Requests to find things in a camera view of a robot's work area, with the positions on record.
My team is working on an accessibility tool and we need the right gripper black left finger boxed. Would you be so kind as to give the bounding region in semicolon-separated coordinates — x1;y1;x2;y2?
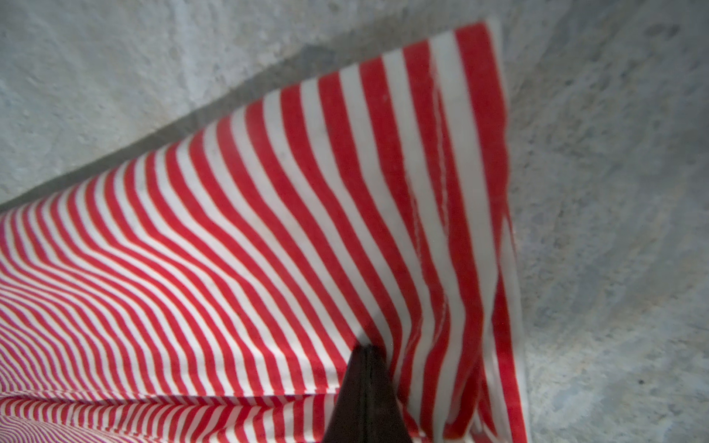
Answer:
322;347;367;443

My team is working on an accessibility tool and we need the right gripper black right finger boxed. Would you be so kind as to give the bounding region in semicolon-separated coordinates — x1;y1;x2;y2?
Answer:
365;346;412;443

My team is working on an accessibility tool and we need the red white striped tank top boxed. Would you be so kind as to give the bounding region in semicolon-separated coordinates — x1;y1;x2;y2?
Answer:
1;20;531;442

